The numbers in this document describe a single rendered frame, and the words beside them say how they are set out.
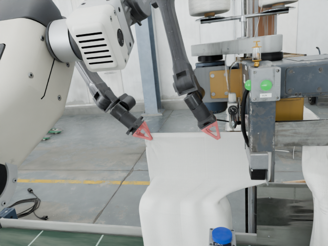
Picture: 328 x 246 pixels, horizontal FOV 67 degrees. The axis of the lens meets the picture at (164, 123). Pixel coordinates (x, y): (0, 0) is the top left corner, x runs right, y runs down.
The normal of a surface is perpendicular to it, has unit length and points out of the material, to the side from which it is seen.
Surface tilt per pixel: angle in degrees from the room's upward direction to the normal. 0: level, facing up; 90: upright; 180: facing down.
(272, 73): 90
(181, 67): 73
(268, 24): 90
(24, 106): 115
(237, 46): 90
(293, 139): 90
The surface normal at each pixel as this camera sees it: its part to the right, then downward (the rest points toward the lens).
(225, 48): -0.89, 0.21
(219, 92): -0.21, 0.29
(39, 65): 0.95, -0.07
